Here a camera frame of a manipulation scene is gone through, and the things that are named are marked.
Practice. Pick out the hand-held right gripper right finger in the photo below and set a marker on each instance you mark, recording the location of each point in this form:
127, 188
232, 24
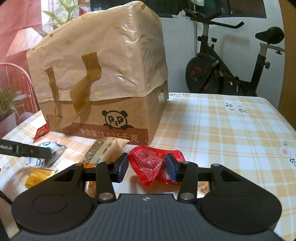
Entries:
171, 168

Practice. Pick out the cardboard box with paper bag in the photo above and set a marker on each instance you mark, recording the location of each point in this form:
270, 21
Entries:
92, 46

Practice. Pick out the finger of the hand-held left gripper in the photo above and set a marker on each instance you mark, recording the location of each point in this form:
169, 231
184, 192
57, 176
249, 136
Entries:
34, 151

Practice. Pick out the black exercise bike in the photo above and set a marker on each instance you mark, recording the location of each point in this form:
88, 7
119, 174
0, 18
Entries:
212, 67

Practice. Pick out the brown cardboard box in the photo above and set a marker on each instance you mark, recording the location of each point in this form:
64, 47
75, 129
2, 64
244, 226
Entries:
129, 115

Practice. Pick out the beige biscuit snack packet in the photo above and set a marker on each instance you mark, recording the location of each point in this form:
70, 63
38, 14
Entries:
204, 186

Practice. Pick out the dark window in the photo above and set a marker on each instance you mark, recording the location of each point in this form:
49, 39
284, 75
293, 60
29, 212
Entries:
245, 8

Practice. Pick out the wooden door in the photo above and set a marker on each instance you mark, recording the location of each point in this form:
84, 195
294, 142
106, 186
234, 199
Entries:
288, 69

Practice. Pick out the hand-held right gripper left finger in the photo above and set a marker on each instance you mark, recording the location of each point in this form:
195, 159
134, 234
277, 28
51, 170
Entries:
122, 166

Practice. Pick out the orange snack packet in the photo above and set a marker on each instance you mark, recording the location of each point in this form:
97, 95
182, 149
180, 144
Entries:
39, 176

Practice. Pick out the beige patterned snack packet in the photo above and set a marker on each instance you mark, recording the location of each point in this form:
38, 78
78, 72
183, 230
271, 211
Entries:
104, 150

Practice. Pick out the white blue-print snack packet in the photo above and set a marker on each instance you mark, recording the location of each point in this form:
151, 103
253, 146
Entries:
53, 147

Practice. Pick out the small red snack packet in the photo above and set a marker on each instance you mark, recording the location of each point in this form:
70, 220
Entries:
42, 131

